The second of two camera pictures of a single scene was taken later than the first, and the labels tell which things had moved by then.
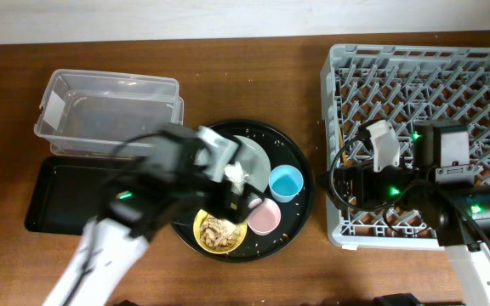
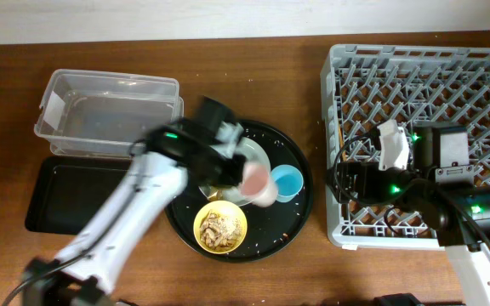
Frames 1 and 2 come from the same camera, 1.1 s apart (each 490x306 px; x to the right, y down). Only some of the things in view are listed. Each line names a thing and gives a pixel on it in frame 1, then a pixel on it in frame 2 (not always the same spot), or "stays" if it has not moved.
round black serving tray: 271,161 stays
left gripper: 236,207 → 239,165
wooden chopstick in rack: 342,144 stays
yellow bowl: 217,235 stays
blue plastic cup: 285,182 stays
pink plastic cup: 265,218 → 257,186
